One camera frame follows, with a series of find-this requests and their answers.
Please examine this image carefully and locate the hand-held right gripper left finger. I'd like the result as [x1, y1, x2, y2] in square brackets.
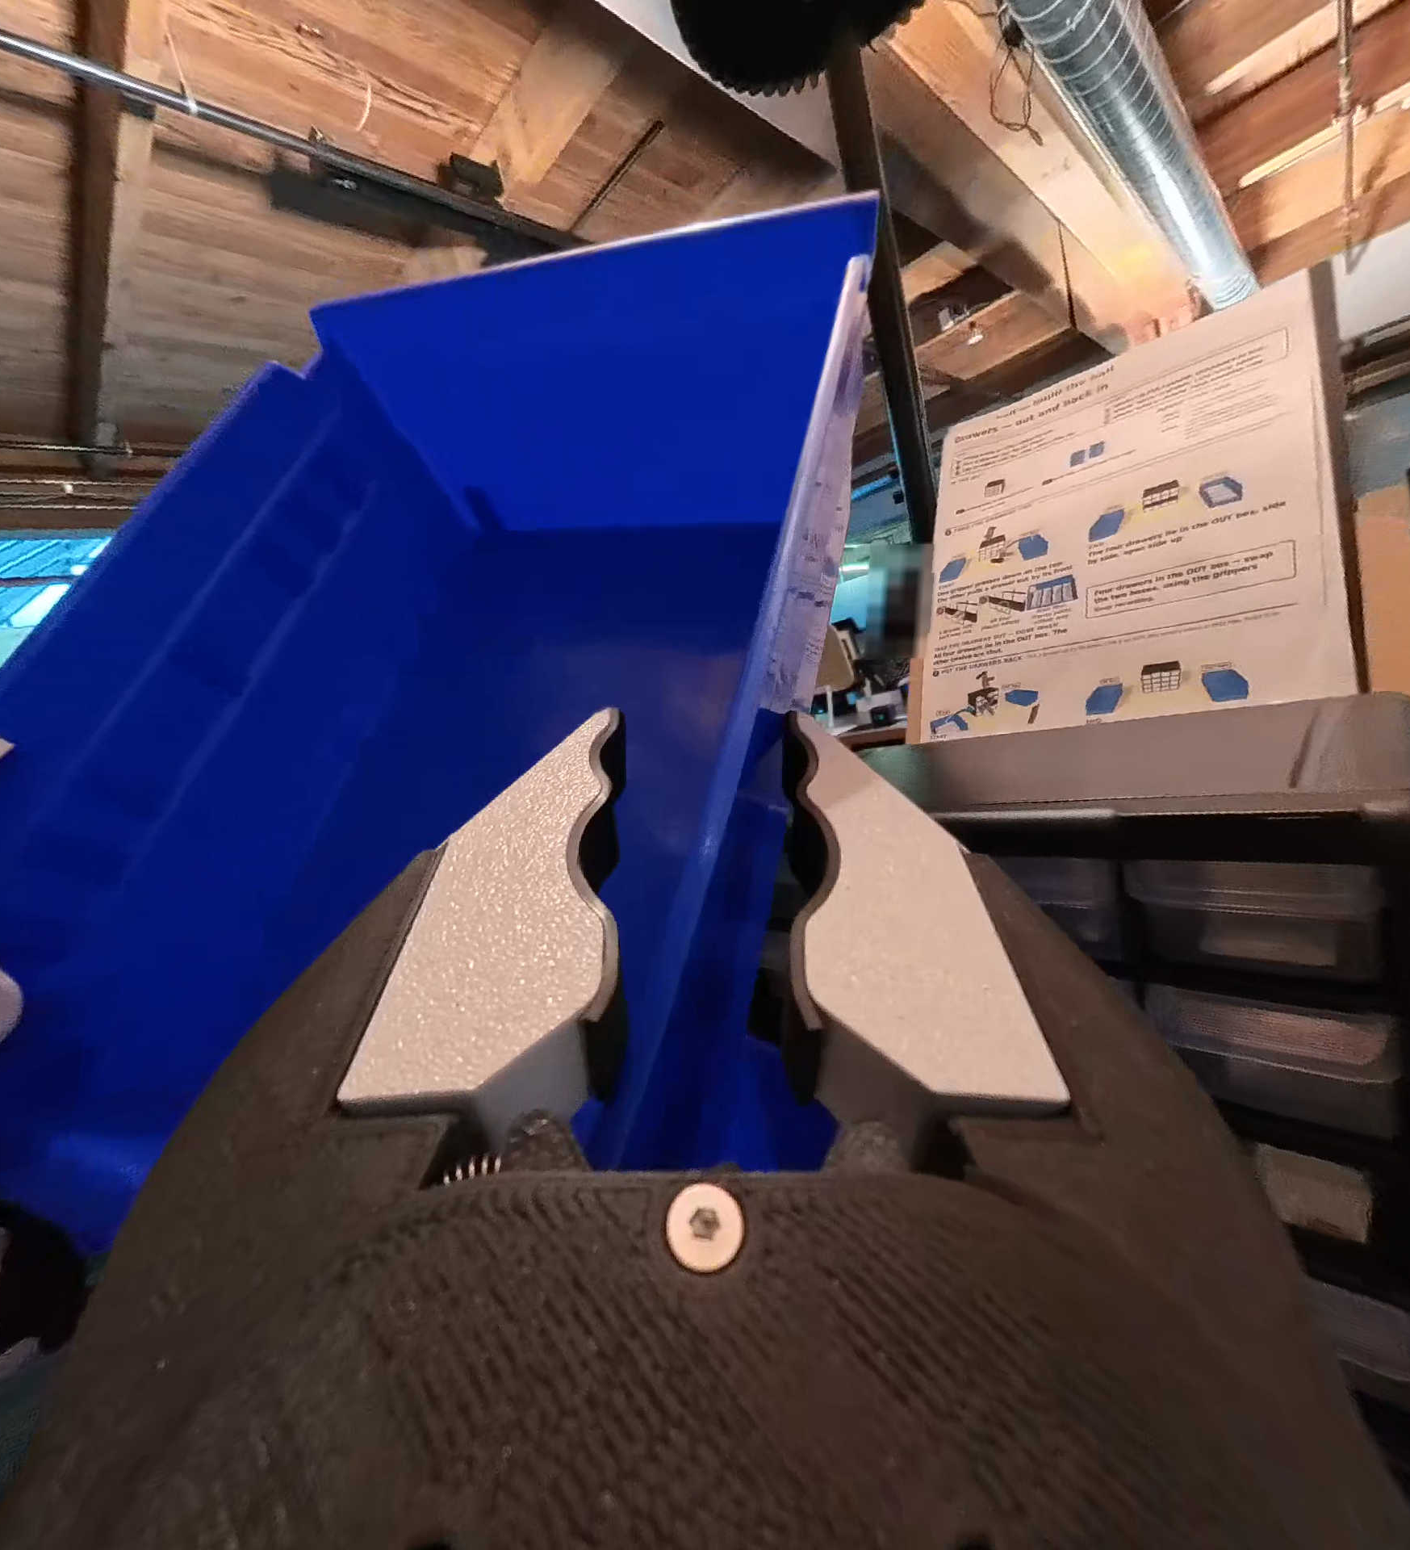
[336, 710, 629, 1120]

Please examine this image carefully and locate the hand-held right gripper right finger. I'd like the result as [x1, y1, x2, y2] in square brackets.
[786, 714, 1072, 1120]

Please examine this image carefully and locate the blue plastic bin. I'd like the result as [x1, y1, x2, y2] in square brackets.
[0, 191, 881, 1255]

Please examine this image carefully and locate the black drawer cabinet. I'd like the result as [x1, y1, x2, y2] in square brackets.
[862, 693, 1410, 1550]

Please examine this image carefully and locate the printed instruction poster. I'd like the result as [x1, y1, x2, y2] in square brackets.
[916, 268, 1362, 744]

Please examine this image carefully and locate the black metal pole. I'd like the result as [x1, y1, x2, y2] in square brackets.
[826, 48, 943, 546]

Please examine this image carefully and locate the metal ceiling pipe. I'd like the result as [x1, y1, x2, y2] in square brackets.
[0, 9, 609, 241]

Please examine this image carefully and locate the black round fixture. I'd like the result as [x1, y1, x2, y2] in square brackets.
[670, 0, 922, 93]

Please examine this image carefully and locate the silver ventilation duct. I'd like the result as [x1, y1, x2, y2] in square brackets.
[1004, 0, 1263, 311]

